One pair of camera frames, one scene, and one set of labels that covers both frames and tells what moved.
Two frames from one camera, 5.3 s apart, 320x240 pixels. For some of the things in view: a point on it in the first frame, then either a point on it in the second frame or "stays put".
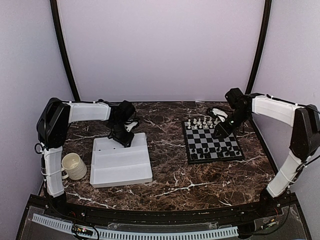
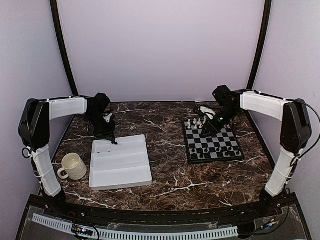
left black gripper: (124, 141) -> (107, 134)
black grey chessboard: (201, 147) stays put
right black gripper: (225, 131) -> (213, 129)
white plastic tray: (113, 165) stays put
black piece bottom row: (194, 156) stays put
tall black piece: (201, 155) stays put
